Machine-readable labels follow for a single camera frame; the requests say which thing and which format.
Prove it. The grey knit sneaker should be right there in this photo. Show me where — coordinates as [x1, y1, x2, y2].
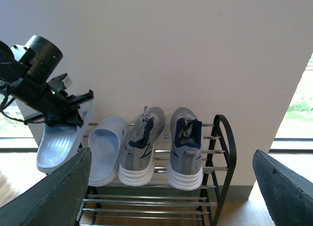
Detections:
[118, 107, 166, 186]
[167, 108, 203, 191]

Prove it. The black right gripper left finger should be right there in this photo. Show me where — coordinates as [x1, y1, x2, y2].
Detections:
[0, 148, 91, 226]

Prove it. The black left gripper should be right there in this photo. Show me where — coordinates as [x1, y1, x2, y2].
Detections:
[11, 35, 94, 127]

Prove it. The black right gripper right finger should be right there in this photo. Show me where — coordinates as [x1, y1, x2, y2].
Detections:
[252, 150, 313, 226]

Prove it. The light blue slide sandal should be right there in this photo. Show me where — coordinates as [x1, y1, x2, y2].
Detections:
[36, 100, 94, 174]
[88, 116, 129, 187]

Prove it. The black metal shoe rack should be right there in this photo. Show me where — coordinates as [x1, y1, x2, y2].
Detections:
[76, 114, 237, 226]

